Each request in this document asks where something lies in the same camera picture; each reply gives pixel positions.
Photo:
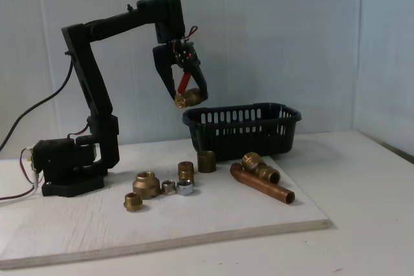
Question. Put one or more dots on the small brass threaded nipple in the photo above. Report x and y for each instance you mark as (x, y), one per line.
(132, 202)

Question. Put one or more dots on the chrome nut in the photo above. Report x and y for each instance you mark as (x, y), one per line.
(185, 187)

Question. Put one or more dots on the white painted wooden board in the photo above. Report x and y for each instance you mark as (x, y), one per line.
(97, 221)

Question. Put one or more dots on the brass bell reducer fitting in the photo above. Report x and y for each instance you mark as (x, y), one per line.
(146, 185)

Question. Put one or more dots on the small controller circuit board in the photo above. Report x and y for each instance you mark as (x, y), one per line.
(31, 159)

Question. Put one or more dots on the brass hex double nipple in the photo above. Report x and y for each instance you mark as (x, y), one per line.
(186, 172)

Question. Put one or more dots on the silver hex bushing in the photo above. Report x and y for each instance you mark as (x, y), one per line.
(168, 187)

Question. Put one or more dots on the copper pipe piece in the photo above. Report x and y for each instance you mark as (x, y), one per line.
(265, 187)

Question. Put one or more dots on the brass tee fitting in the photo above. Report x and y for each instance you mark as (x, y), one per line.
(265, 172)

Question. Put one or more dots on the black plastic slotted basket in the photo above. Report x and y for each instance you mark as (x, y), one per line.
(242, 140)

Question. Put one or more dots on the dark brass coupling sleeve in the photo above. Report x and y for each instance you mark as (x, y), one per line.
(206, 162)

